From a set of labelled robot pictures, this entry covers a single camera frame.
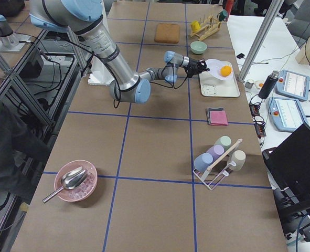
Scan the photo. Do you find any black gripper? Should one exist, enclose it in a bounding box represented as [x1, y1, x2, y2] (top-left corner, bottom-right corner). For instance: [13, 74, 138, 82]
[185, 59, 210, 78]

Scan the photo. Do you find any white round plate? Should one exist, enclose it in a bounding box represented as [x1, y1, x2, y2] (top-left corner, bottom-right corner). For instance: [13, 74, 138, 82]
[206, 59, 233, 80]

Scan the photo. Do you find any orange fruit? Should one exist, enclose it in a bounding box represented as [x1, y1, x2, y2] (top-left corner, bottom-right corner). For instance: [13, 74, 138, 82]
[220, 65, 232, 77]

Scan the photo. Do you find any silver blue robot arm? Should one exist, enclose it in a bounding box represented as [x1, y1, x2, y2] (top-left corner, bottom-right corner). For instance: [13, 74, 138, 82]
[30, 1, 209, 103]

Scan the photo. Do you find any cream bear tray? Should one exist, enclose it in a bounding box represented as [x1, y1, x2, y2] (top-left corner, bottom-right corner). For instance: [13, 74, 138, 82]
[199, 71, 240, 98]

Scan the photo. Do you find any light green bowl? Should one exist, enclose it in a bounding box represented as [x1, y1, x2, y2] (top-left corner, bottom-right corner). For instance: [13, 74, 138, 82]
[190, 41, 208, 55]

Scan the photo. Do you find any yellow mug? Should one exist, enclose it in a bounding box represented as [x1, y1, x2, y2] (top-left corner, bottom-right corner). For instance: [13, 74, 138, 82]
[190, 20, 201, 33]

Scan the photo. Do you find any wooden cutting board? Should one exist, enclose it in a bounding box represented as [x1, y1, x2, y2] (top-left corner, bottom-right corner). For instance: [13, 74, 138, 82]
[154, 23, 180, 44]

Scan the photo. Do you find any wooden mug rack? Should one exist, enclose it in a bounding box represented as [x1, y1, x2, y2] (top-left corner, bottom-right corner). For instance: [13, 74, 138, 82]
[189, 13, 222, 41]

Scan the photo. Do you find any pink and grey cloth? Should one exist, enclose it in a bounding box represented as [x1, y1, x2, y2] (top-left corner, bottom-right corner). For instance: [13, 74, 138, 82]
[206, 107, 228, 126]

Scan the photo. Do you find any small metal tin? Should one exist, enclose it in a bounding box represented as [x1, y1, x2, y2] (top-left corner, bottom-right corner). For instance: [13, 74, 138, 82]
[244, 79, 255, 89]

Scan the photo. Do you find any dark green mug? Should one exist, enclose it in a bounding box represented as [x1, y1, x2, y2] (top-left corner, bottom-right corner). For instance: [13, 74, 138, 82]
[217, 9, 229, 22]

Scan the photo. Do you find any black thermos bottle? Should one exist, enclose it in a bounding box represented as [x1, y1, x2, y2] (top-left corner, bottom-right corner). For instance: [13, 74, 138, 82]
[258, 70, 280, 99]

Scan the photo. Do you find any green cup on rack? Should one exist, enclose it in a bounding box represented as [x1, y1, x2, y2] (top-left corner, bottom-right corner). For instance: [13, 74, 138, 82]
[214, 135, 232, 151]

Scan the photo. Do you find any purple cup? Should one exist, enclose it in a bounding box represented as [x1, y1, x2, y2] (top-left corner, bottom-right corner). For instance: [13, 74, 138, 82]
[206, 144, 225, 161]

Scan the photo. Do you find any black power strip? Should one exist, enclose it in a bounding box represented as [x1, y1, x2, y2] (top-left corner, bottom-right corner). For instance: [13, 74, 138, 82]
[249, 103, 266, 139]

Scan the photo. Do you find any blue cup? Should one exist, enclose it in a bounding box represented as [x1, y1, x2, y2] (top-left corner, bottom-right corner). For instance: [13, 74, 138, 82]
[194, 153, 213, 172]

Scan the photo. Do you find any beige cup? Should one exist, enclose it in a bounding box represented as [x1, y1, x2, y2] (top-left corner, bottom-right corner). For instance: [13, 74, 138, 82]
[227, 150, 246, 171]

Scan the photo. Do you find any far teach pendant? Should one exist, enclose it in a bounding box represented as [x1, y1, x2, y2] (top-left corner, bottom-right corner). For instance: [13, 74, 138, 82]
[275, 70, 310, 101]

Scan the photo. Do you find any teach pendant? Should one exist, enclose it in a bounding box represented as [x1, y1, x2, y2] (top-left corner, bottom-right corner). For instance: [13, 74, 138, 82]
[267, 97, 308, 133]
[275, 70, 310, 101]

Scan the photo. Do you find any near teach pendant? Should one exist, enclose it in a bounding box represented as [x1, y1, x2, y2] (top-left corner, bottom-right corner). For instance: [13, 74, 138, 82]
[267, 97, 308, 133]

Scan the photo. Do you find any black laptop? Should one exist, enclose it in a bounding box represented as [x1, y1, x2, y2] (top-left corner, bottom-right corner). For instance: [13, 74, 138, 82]
[262, 123, 310, 210]

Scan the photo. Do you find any pink bowl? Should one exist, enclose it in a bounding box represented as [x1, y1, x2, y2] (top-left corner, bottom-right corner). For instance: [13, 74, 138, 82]
[54, 160, 98, 202]

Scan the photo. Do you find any metal scoop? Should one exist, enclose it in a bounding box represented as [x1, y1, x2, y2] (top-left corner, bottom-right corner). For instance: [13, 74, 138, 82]
[42, 166, 88, 204]

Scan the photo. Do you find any aluminium frame post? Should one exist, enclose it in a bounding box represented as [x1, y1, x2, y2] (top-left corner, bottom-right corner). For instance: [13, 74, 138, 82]
[238, 0, 284, 82]

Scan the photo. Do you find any white wire cup rack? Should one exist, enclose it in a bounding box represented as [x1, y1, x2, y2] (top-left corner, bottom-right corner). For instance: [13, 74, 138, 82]
[193, 161, 237, 190]

